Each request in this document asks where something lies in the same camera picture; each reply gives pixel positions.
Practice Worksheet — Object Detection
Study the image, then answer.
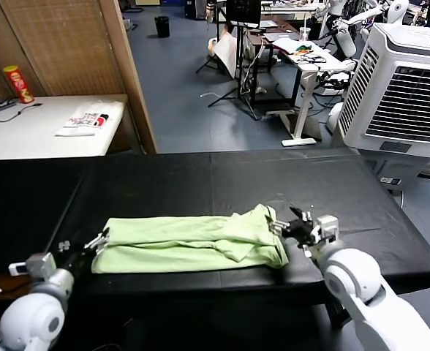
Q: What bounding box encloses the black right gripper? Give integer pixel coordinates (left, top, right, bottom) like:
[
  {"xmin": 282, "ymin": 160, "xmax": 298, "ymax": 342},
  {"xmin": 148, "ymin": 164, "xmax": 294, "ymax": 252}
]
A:
[{"xmin": 265, "ymin": 206, "xmax": 317, "ymax": 246}]

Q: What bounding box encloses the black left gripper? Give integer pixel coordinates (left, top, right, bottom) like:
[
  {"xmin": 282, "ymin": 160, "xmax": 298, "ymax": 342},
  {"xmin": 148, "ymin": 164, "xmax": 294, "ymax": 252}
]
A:
[{"xmin": 56, "ymin": 228, "xmax": 110, "ymax": 273}]

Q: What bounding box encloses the light green t-shirt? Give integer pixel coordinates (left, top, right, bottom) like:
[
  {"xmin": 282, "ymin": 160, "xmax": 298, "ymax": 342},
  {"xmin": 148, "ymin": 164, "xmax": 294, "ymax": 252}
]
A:
[{"xmin": 91, "ymin": 203, "xmax": 290, "ymax": 274}]

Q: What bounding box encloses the large black table cover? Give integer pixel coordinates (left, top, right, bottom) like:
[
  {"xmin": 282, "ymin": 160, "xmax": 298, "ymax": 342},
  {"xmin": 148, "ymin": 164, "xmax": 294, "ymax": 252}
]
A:
[{"xmin": 30, "ymin": 148, "xmax": 430, "ymax": 306}]

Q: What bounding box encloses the small black table cover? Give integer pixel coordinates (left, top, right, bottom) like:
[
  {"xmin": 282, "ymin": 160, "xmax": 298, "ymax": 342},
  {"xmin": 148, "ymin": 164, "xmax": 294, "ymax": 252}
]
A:
[{"xmin": 0, "ymin": 156, "xmax": 91, "ymax": 275}]

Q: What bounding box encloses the white printed folded garment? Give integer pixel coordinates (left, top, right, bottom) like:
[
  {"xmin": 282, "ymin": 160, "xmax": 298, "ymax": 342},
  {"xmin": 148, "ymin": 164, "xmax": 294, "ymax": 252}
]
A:
[{"xmin": 55, "ymin": 100, "xmax": 123, "ymax": 138}]

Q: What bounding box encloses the white side table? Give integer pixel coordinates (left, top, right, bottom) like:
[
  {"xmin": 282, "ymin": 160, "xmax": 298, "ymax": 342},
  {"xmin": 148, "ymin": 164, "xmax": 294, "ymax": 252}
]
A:
[{"xmin": 0, "ymin": 94, "xmax": 129, "ymax": 162}]

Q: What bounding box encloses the white standing desk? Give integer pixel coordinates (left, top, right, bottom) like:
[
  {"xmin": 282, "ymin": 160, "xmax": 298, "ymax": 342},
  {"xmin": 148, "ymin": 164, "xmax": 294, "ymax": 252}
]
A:
[{"xmin": 271, "ymin": 36, "xmax": 357, "ymax": 148}]

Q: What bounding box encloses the white air cooler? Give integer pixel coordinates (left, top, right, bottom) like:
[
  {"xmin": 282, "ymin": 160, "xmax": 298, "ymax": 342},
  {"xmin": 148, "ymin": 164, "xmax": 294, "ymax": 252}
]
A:
[{"xmin": 331, "ymin": 22, "xmax": 430, "ymax": 187}]

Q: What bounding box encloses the red chips can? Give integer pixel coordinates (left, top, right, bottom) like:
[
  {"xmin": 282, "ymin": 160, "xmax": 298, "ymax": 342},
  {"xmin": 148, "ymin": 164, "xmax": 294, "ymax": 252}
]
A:
[{"xmin": 3, "ymin": 64, "xmax": 35, "ymax": 105}]

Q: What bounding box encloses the white leaning board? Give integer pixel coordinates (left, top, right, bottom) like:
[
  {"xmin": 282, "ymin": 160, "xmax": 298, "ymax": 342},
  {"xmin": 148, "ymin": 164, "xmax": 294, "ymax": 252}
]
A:
[{"xmin": 213, "ymin": 31, "xmax": 238, "ymax": 80}]

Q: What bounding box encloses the white humanoid robot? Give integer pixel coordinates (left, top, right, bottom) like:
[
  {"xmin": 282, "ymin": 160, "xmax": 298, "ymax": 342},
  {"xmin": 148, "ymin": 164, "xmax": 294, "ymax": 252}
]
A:
[{"xmin": 312, "ymin": 0, "xmax": 410, "ymax": 61}]

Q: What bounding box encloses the wooden folding screen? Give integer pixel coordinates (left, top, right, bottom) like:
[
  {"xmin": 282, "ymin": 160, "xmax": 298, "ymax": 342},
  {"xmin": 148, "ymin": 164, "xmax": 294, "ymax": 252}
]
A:
[{"xmin": 0, "ymin": 0, "xmax": 157, "ymax": 154}]

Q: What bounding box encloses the black monitor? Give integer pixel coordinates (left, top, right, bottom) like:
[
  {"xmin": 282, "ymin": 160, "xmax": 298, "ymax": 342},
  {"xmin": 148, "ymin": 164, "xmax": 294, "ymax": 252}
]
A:
[{"xmin": 225, "ymin": 0, "xmax": 262, "ymax": 28}]

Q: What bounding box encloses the black trash bin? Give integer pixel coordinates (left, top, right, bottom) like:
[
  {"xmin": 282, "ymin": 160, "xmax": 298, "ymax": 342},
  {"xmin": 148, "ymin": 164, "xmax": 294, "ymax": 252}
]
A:
[{"xmin": 154, "ymin": 15, "xmax": 170, "ymax": 38}]

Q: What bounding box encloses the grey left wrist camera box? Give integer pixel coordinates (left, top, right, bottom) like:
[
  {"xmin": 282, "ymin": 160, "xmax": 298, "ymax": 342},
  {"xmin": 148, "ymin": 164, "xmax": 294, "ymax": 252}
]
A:
[{"xmin": 8, "ymin": 252, "xmax": 57, "ymax": 281}]

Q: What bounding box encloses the black cable on side table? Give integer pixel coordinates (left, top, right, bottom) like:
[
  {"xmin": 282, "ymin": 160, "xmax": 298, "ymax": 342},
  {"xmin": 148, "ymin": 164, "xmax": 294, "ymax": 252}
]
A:
[{"xmin": 0, "ymin": 97, "xmax": 43, "ymax": 124}]

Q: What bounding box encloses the black cable bundle on desk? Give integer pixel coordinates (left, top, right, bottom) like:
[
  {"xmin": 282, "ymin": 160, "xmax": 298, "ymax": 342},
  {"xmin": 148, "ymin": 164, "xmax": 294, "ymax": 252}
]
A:
[{"xmin": 295, "ymin": 52, "xmax": 328, "ymax": 65}]

